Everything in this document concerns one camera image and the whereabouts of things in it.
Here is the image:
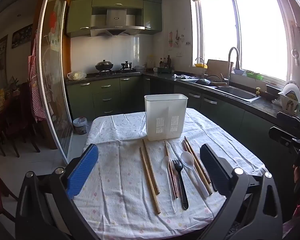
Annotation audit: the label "gas stove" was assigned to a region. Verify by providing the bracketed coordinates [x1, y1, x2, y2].
[95, 61, 142, 77]

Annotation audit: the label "sliding glass door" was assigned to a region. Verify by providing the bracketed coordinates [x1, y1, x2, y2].
[37, 0, 74, 163]

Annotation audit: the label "clear plastic spoon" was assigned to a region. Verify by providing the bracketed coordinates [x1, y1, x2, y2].
[161, 156, 178, 213]

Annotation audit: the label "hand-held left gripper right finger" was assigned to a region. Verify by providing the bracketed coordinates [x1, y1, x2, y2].
[200, 144, 283, 240]

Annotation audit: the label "brown wooden chopsticks pair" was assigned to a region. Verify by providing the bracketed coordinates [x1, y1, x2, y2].
[184, 136, 213, 195]

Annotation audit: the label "white plastic spoon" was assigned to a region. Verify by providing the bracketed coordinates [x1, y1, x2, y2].
[180, 151, 210, 198]

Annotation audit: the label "red checkered apron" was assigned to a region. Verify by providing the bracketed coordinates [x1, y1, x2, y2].
[27, 31, 51, 123]

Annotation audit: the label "black plastic fork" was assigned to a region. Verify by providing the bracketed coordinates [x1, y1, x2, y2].
[172, 159, 189, 210]

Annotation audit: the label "green wall cabinets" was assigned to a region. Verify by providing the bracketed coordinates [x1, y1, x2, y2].
[66, 0, 163, 38]

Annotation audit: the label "white plastic utensil holder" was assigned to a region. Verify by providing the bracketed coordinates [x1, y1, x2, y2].
[144, 93, 188, 141]

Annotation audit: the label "clear plastic bag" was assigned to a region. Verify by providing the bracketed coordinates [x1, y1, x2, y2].
[67, 71, 87, 81]

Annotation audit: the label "condiment bottle rack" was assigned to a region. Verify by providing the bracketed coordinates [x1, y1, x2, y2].
[158, 55, 175, 74]

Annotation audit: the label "dark brown chopsticks pair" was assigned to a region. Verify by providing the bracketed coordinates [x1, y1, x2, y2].
[165, 142, 178, 199]

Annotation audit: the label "dark brown chopstick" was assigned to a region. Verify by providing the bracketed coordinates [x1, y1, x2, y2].
[182, 141, 212, 185]

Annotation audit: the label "dark wall poster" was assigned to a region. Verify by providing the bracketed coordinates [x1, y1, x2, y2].
[11, 24, 33, 49]

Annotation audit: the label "steel kitchen faucet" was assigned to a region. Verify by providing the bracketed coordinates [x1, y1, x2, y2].
[226, 47, 241, 87]

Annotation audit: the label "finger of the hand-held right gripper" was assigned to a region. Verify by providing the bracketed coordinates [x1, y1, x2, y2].
[269, 127, 299, 147]
[276, 112, 300, 135]

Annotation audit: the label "steel range hood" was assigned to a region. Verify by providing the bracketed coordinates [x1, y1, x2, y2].
[90, 7, 146, 37]

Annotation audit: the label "yellow basket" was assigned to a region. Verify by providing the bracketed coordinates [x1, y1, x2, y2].
[194, 57, 208, 69]

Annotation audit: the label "brown cutting board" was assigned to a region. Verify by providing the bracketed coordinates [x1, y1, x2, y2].
[206, 59, 234, 77]

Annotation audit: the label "black pan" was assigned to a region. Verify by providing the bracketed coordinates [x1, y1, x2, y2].
[195, 78, 224, 86]

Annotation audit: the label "white dish rack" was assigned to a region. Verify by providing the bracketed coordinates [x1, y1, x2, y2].
[272, 90, 300, 118]

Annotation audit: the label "white floral tablecloth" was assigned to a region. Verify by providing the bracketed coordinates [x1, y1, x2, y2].
[72, 107, 265, 240]

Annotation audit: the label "small trash bin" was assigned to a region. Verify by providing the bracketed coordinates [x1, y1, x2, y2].
[72, 117, 88, 135]

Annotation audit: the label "light bamboo chopstick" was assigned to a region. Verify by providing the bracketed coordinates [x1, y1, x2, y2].
[139, 147, 161, 215]
[142, 139, 160, 195]

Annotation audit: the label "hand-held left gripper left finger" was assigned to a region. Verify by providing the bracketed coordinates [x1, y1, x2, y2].
[15, 144, 99, 240]

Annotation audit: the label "steel sink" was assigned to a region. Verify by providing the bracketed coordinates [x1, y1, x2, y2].
[181, 79, 262, 103]

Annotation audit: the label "brown wooden chopstick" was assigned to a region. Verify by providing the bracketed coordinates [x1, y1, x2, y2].
[182, 140, 212, 193]

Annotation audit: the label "red-brown chopstick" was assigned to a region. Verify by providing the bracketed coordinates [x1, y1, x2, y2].
[164, 141, 176, 199]

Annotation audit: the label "dark stone countertop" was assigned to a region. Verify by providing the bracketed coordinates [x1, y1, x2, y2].
[66, 70, 294, 122]

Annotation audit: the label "kitchen window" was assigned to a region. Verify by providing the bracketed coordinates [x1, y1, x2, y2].
[190, 0, 299, 88]

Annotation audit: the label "white plate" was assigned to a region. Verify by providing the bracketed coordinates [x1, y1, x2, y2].
[282, 80, 300, 107]

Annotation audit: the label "black wok with lid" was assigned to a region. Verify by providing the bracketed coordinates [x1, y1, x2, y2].
[95, 59, 114, 72]

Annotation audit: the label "green basket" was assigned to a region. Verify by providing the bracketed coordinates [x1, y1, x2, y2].
[245, 71, 264, 81]

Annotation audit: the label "white dishcloth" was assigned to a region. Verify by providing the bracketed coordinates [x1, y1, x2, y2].
[171, 73, 195, 79]

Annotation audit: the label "dark wooden dining chair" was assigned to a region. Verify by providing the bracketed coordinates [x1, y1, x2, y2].
[4, 81, 41, 157]

